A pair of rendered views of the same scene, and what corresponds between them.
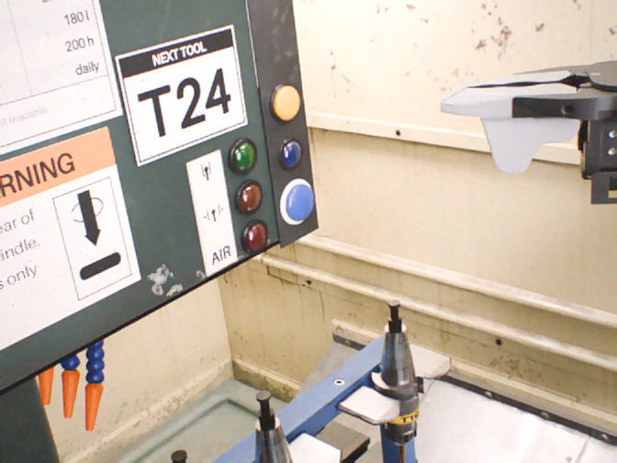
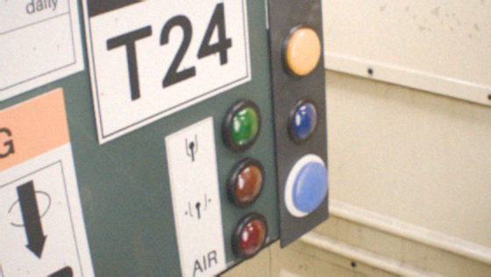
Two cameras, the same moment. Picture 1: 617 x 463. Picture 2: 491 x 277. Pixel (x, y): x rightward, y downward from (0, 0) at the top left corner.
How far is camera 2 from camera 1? 18 cm
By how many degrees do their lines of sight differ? 2
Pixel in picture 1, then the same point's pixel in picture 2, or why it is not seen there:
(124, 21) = not seen: outside the picture
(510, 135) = not seen: outside the picture
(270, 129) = (280, 86)
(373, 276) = (330, 228)
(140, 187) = (102, 174)
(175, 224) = (146, 224)
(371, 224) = (332, 170)
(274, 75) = (290, 14)
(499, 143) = not seen: outside the picture
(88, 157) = (33, 133)
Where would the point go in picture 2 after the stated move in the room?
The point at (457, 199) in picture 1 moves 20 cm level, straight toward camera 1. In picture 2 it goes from (431, 149) to (438, 207)
